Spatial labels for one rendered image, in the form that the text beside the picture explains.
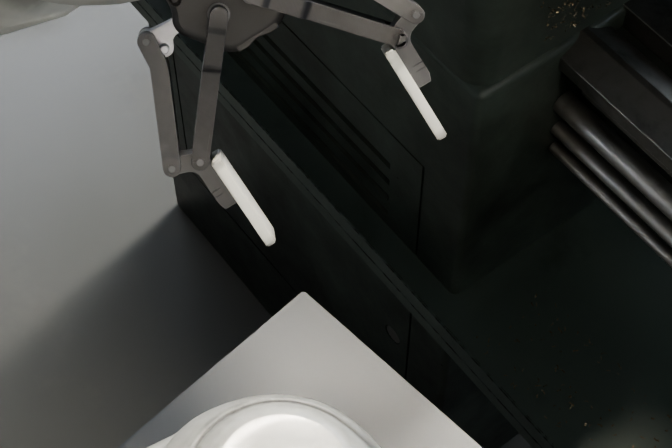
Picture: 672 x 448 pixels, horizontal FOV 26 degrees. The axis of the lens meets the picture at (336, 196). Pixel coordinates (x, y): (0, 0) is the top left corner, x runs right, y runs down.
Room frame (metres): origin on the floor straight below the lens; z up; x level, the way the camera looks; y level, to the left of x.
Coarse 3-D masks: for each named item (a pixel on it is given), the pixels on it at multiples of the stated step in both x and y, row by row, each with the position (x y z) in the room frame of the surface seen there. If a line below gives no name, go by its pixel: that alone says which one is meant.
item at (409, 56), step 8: (400, 16) 0.64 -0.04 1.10; (392, 24) 0.64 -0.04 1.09; (400, 24) 0.63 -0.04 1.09; (408, 24) 0.63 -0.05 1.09; (416, 24) 0.63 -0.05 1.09; (408, 32) 0.63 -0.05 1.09; (408, 40) 0.63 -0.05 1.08; (408, 48) 0.62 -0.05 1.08; (400, 56) 0.62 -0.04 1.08; (408, 56) 0.62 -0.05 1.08; (416, 56) 0.62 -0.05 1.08; (408, 64) 0.62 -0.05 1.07; (416, 64) 0.62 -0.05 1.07; (424, 64) 0.62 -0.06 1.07; (416, 72) 0.61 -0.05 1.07; (424, 72) 0.61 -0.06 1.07; (416, 80) 0.61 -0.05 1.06; (424, 80) 0.61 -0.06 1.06
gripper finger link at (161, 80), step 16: (144, 32) 0.62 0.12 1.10; (144, 48) 0.61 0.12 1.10; (160, 64) 0.60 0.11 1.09; (160, 80) 0.60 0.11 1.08; (160, 96) 0.59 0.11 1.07; (160, 112) 0.58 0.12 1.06; (160, 128) 0.58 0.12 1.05; (176, 128) 0.58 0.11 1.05; (160, 144) 0.57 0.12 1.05; (176, 144) 0.57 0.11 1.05; (176, 160) 0.56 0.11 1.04
